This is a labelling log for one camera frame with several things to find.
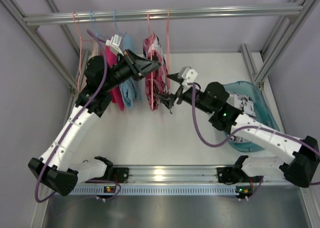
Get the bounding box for pink camouflage trousers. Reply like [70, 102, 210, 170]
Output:
[143, 33, 170, 112]

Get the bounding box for pink hanger of camouflage trousers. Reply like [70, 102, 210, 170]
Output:
[146, 11, 155, 112]

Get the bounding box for newspaper print trousers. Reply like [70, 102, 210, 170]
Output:
[228, 92, 258, 144]

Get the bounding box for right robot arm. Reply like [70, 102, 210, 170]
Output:
[157, 73, 320, 188]

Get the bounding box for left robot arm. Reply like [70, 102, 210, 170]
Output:
[28, 49, 161, 196]

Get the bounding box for light blue trousers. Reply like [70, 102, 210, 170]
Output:
[119, 33, 142, 110]

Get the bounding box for magenta trousers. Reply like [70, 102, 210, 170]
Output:
[105, 45, 125, 112]

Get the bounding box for peach striped trousers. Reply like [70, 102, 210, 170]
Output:
[90, 42, 104, 59]

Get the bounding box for blue hanger of magenta trousers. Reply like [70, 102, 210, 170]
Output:
[89, 10, 110, 44]

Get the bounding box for teal plastic bin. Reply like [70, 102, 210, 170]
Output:
[223, 81, 279, 153]

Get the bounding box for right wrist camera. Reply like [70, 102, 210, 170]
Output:
[178, 66, 198, 89]

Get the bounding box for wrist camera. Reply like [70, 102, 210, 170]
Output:
[178, 66, 198, 89]
[105, 34, 124, 56]

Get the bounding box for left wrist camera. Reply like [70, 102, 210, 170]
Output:
[105, 34, 124, 56]

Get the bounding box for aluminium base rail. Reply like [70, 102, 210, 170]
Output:
[41, 164, 312, 189]

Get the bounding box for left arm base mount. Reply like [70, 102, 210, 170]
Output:
[86, 166, 130, 184]

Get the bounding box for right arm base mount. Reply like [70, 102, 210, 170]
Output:
[216, 166, 250, 185]

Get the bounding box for aluminium hanging rail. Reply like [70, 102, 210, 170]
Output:
[23, 3, 303, 26]

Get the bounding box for grey slotted cable duct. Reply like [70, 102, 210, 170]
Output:
[69, 185, 239, 196]

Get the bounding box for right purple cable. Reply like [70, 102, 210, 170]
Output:
[191, 81, 320, 201]

